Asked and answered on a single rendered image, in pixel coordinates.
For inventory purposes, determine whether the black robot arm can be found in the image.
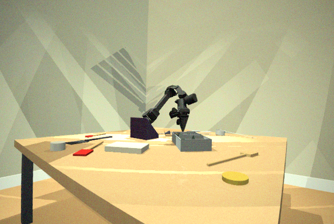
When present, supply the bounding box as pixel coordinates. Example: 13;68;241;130
142;85;198;124

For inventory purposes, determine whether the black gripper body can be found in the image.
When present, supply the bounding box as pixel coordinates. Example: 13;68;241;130
176;105;190;125

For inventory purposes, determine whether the grey cylinder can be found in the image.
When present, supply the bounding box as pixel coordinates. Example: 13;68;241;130
50;141;66;151

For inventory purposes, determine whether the white flat block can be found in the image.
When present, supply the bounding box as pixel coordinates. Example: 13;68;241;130
104;142;149;154

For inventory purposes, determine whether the red spatula with wooden handle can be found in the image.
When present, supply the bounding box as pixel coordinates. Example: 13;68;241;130
73;141;104;157

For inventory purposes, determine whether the yellow flat disc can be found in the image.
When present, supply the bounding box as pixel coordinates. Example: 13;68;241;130
222;171;249;186

